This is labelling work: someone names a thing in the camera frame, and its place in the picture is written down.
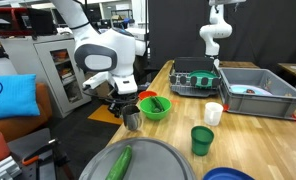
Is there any black curtain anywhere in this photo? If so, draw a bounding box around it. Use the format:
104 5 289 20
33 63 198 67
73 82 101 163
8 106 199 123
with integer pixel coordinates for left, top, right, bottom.
147 0 296 73

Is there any aluminium extrusion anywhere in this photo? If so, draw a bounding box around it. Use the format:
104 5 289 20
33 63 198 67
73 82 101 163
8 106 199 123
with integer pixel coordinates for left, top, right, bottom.
0 155 22 180

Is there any green plastic cup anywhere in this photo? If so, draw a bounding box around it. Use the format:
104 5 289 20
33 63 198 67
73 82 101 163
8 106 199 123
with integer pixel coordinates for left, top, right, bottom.
190 125 215 157

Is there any orange plastic bowl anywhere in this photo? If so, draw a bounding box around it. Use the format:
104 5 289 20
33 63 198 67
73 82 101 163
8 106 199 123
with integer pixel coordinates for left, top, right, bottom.
138 90 158 101

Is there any stainless steel cup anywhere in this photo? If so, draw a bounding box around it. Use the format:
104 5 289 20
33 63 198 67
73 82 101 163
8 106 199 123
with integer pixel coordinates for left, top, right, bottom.
121 104 143 132

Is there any yellow floor mat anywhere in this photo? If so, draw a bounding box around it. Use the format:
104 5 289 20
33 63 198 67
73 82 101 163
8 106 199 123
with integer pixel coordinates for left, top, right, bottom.
87 104 126 126

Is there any grey plastic bin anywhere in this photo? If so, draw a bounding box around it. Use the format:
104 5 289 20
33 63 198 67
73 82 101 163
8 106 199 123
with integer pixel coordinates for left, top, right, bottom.
217 67 296 121

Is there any grey dish rack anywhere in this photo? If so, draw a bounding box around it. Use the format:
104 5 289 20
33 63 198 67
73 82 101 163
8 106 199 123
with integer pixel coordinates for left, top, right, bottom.
168 56 222 98

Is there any small dark green cucumber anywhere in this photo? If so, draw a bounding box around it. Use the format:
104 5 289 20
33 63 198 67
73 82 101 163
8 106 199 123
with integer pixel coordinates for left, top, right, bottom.
149 96 166 114

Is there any white plastic cup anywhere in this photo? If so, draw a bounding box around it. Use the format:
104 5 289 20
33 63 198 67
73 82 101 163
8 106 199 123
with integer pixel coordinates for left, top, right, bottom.
203 101 224 127

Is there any round grey tray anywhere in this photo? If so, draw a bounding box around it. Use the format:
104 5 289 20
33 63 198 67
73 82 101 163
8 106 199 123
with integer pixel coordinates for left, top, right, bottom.
78 136 197 180

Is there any grey metal cabinet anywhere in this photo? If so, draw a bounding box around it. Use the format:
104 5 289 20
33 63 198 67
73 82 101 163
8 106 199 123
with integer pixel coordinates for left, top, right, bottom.
0 32 96 119

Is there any white box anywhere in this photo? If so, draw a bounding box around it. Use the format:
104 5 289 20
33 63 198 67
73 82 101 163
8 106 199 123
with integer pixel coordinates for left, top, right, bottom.
133 28 150 57

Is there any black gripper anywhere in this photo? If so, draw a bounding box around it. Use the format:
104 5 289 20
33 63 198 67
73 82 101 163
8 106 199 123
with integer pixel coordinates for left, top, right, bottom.
108 93 140 118

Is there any red black machine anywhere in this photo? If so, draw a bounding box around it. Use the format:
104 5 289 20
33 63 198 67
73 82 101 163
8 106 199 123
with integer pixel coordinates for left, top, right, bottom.
0 7 57 38

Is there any orange handled black clamp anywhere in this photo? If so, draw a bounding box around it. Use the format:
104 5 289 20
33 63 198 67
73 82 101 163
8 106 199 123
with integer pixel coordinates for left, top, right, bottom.
21 138 72 180

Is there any black office chair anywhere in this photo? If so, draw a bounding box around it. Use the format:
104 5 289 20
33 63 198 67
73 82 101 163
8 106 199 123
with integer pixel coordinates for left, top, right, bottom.
134 54 160 101

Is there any light blue plate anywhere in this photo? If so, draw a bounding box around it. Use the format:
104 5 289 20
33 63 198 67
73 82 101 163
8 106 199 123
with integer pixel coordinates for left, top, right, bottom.
229 84 274 98

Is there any blue cushion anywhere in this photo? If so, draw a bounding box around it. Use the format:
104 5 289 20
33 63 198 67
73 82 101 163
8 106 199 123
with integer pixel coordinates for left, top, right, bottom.
0 73 41 123

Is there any small orange container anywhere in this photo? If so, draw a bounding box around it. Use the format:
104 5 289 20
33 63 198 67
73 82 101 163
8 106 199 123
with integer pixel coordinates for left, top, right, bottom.
52 49 69 63

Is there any orange sofa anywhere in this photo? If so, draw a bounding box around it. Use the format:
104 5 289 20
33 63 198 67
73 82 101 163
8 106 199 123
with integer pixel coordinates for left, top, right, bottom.
0 83 53 143

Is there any wooden side table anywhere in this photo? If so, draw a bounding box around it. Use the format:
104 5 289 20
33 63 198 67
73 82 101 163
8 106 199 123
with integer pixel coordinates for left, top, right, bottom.
277 62 296 81

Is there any green plastic bowl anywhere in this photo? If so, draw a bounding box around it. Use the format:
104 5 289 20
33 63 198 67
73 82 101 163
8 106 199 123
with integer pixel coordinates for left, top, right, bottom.
139 96 173 122

